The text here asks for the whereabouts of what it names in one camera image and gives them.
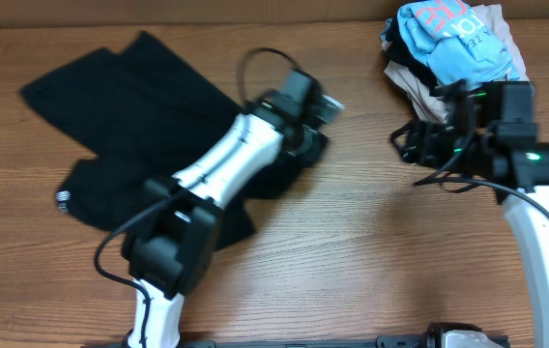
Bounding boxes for black t-shirt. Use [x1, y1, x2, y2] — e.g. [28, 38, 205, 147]
[18, 30, 329, 252]

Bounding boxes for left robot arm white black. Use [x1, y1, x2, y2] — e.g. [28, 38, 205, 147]
[122, 69, 343, 347]

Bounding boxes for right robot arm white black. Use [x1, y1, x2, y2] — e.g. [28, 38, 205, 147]
[390, 80, 549, 347]

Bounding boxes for beige folded garment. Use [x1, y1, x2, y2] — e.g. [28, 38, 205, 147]
[384, 4, 529, 123]

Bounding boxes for black folded garment in pile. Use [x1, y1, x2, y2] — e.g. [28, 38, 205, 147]
[381, 18, 445, 90]

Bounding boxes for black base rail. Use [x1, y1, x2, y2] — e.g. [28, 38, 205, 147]
[80, 333, 511, 348]

